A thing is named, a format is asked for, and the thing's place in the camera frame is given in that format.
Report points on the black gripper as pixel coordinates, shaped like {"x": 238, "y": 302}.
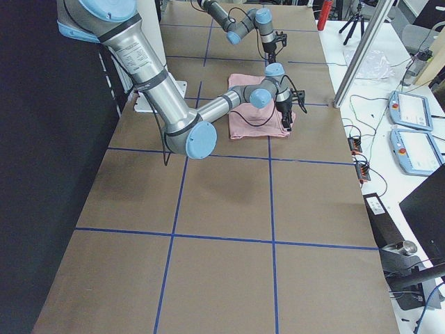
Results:
{"x": 284, "y": 107}
{"x": 270, "y": 48}

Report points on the pink printed t-shirt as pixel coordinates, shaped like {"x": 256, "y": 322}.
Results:
{"x": 247, "y": 120}

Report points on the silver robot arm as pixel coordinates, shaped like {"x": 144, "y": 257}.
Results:
{"x": 118, "y": 25}
{"x": 259, "y": 20}

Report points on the left black usb hub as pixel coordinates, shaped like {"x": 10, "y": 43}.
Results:
{"x": 354, "y": 144}

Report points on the black usb hub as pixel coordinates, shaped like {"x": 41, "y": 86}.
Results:
{"x": 362, "y": 171}
{"x": 354, "y": 144}

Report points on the red bottle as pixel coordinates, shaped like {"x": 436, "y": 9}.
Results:
{"x": 324, "y": 14}

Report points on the right black usb hub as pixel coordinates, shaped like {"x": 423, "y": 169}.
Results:
{"x": 362, "y": 171}

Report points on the crumpled plastic bag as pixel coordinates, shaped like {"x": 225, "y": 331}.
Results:
{"x": 375, "y": 66}

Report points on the upper teach pendant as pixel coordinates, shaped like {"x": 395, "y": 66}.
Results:
{"x": 410, "y": 110}

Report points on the teach pendant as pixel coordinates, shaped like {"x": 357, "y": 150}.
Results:
{"x": 410, "y": 110}
{"x": 416, "y": 151}

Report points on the lower teach pendant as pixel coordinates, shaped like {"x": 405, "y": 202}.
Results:
{"x": 416, "y": 151}

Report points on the black flat box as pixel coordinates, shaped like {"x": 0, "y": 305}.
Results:
{"x": 384, "y": 229}

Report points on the black computer monitor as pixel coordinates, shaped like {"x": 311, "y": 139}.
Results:
{"x": 423, "y": 210}

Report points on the aluminium frame post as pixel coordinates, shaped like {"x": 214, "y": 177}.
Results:
{"x": 373, "y": 27}

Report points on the black camera tripod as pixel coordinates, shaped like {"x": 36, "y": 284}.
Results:
{"x": 352, "y": 22}

